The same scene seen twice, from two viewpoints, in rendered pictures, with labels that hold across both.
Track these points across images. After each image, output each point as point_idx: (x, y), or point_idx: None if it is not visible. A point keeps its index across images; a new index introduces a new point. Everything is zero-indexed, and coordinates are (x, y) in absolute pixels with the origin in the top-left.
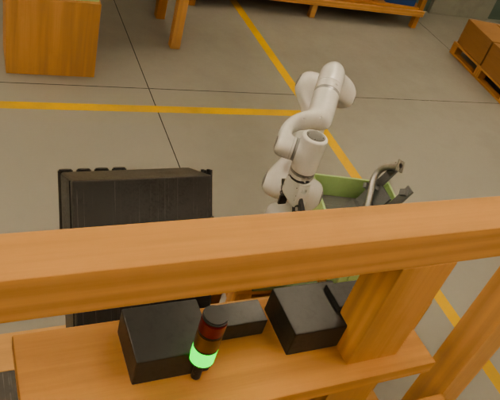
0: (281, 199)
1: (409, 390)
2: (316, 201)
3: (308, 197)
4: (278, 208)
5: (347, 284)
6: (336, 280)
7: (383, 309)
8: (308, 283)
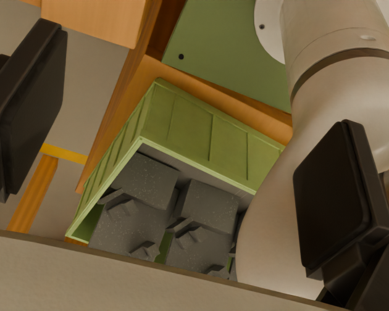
0: (339, 183)
1: None
2: (239, 265)
3: (273, 269)
4: (376, 132)
5: None
6: (151, 103)
7: None
8: (173, 41)
